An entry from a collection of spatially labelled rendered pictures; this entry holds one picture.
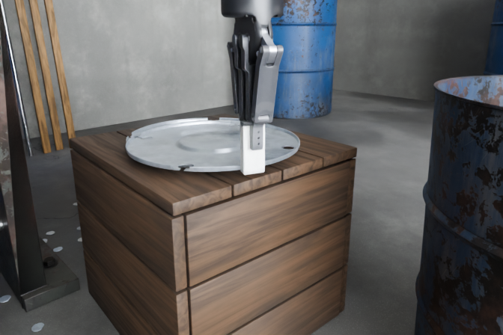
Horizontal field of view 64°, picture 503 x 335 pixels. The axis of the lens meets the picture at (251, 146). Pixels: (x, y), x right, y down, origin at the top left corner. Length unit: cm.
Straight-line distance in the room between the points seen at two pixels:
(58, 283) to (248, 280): 49
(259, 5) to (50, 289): 74
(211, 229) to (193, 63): 233
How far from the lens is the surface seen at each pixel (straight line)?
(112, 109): 256
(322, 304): 83
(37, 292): 100
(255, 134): 51
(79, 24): 247
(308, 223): 70
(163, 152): 65
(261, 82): 47
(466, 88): 76
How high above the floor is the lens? 56
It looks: 16 degrees down
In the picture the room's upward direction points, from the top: straight up
